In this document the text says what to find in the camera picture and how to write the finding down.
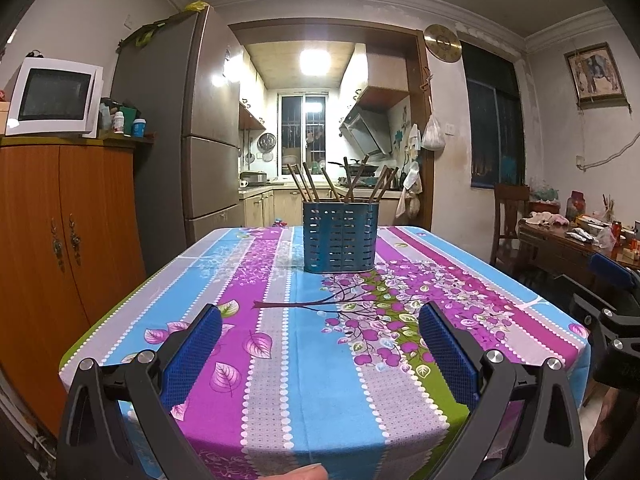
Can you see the yellow bag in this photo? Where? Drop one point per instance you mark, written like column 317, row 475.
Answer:
column 196, row 6

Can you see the barred kitchen window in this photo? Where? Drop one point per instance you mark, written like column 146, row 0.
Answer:
column 300, row 130

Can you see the pink cloth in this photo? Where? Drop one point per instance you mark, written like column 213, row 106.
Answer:
column 545, row 218

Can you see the white plastic bag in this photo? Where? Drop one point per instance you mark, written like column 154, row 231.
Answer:
column 433, row 136

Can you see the wall socket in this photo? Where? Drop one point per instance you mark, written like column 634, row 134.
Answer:
column 581, row 162

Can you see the beige lower kitchen cabinet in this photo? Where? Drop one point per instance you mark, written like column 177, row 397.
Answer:
column 257, row 207

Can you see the beige kitchen cabinet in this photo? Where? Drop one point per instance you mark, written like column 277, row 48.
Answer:
column 385, row 75
column 257, row 207
column 250, row 95

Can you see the dark window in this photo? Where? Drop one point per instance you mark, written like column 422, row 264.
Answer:
column 492, row 120

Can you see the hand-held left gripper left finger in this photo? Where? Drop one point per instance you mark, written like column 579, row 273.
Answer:
column 192, row 355

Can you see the white microwave oven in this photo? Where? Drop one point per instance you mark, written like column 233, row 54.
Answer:
column 50, row 95

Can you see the person's left hand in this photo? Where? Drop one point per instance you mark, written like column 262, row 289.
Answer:
column 305, row 473

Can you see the steel rice cooker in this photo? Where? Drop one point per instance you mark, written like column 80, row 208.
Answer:
column 254, row 178

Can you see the silver refrigerator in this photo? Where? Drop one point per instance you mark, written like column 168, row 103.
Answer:
column 200, row 110

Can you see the bundle of chopsticks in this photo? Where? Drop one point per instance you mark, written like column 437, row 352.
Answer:
column 350, row 185

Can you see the floral striped tablecloth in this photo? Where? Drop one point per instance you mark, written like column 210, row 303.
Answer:
column 310, row 360

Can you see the hanging towels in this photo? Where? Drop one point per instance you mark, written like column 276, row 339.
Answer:
column 411, row 185

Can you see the ceiling lamp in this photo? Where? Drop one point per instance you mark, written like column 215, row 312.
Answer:
column 315, row 62

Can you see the red can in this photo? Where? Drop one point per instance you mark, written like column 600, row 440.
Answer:
column 616, row 232

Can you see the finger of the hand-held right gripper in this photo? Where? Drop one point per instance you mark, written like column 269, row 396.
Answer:
column 610, row 270
column 612, row 327

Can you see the wooden chair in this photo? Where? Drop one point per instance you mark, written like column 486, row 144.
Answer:
column 507, row 210

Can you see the white bottle blue label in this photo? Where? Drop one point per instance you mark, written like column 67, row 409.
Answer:
column 139, row 128

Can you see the perforated metal utensil holder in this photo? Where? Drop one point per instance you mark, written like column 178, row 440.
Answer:
column 340, row 240

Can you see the black wok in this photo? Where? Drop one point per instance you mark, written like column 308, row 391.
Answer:
column 359, row 165

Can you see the white bottle red label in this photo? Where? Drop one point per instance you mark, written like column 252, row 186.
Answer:
column 119, row 122

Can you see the green cloth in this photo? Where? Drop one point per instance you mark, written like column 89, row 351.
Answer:
column 145, row 34

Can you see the orange wooden cabinet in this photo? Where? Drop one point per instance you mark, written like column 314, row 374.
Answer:
column 50, row 260

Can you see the hanging metal strainer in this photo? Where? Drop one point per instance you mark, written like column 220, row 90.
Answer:
column 267, row 144

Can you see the dark wooden table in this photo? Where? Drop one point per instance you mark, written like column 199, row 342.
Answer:
column 550, row 242

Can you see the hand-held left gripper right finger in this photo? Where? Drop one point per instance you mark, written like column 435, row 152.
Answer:
column 447, row 355

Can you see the framed elephant picture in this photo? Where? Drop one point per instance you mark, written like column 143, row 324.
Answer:
column 596, row 74

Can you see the steel range hood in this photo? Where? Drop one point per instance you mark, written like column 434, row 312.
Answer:
column 365, row 132

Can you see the green box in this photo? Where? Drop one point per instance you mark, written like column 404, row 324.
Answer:
column 131, row 120

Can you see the beige upper kitchen cabinet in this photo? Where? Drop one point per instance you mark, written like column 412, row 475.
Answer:
column 250, row 95
column 385, row 75

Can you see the gold wall clock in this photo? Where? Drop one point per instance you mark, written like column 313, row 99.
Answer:
column 442, row 43

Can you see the red jar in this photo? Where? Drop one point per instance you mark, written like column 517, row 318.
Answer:
column 575, row 207

